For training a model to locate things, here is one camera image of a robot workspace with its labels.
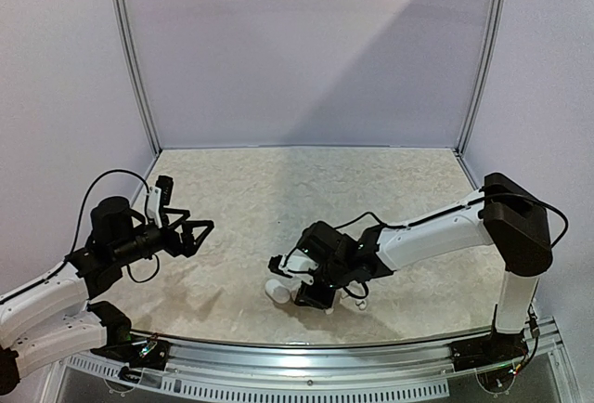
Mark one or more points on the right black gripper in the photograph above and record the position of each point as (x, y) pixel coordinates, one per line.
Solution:
(308, 294)

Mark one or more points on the white stem earbud right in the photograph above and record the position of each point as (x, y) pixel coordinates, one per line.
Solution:
(361, 304)

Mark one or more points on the aluminium frame post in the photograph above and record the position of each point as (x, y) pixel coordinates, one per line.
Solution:
(486, 55)
(135, 76)

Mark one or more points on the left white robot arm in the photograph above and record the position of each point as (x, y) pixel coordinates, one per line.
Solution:
(60, 314)

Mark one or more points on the right aluminium frame post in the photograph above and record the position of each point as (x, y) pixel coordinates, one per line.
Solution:
(486, 55)

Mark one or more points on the left aluminium frame post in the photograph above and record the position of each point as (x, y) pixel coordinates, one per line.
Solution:
(135, 76)

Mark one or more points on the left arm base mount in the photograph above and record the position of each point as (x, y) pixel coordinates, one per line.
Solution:
(136, 352)

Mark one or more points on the aluminium front rail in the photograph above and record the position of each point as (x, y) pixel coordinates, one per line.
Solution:
(416, 371)

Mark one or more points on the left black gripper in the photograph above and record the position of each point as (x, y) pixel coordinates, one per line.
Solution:
(186, 245)

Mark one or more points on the white oval earbud case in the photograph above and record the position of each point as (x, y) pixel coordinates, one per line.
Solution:
(278, 292)

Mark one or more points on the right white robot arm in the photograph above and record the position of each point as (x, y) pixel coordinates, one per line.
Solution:
(500, 213)

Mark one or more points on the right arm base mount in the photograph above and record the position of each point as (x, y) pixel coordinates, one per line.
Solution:
(495, 347)

